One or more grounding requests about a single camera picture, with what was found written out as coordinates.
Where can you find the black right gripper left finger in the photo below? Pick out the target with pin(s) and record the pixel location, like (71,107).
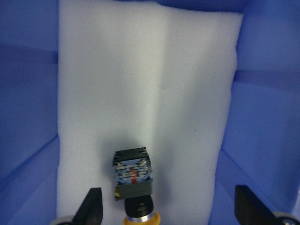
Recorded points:
(90,211)

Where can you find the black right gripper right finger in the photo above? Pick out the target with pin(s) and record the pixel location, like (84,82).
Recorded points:
(250,210)

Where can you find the yellow mushroom push button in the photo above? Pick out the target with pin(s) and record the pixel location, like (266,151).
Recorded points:
(133,175)

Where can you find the blue plastic target bin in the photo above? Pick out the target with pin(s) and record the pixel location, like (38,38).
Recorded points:
(261,142)

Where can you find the white foam pad target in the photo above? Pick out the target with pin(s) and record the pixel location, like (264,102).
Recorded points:
(139,74)

